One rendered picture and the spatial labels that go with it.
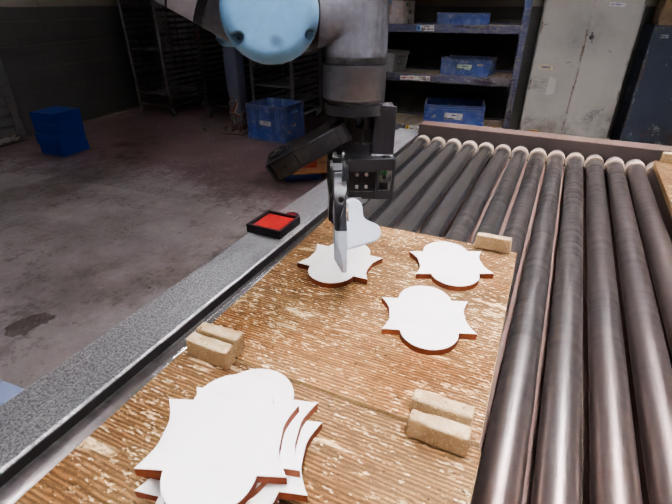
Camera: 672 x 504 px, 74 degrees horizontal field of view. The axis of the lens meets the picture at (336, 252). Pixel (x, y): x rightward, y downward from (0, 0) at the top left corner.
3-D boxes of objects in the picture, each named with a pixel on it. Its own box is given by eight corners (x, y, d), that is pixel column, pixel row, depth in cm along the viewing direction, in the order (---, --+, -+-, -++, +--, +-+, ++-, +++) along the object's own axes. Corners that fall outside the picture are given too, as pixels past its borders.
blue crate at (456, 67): (438, 74, 458) (440, 57, 450) (448, 70, 487) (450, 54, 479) (488, 78, 438) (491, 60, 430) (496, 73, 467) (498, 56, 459)
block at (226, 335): (197, 345, 55) (193, 327, 54) (206, 336, 56) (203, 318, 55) (237, 359, 53) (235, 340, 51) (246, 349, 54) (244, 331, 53)
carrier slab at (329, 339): (191, 352, 56) (189, 342, 55) (329, 223, 89) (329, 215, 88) (477, 454, 44) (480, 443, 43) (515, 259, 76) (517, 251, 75)
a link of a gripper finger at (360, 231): (384, 269, 54) (381, 195, 56) (336, 270, 54) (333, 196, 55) (380, 271, 58) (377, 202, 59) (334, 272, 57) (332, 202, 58)
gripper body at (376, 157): (392, 205, 57) (400, 107, 52) (325, 205, 57) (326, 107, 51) (382, 185, 64) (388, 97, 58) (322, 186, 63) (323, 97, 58)
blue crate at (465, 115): (421, 125, 478) (424, 103, 467) (424, 116, 513) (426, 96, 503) (482, 128, 465) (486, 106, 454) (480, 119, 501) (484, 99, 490)
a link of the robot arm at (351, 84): (324, 66, 49) (321, 60, 56) (324, 109, 51) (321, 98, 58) (392, 66, 50) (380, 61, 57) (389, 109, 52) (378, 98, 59)
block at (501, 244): (472, 248, 76) (475, 234, 75) (474, 243, 78) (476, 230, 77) (509, 255, 74) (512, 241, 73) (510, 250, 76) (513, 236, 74)
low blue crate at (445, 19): (435, 26, 428) (436, 13, 423) (436, 24, 461) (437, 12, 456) (489, 27, 419) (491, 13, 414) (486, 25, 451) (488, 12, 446)
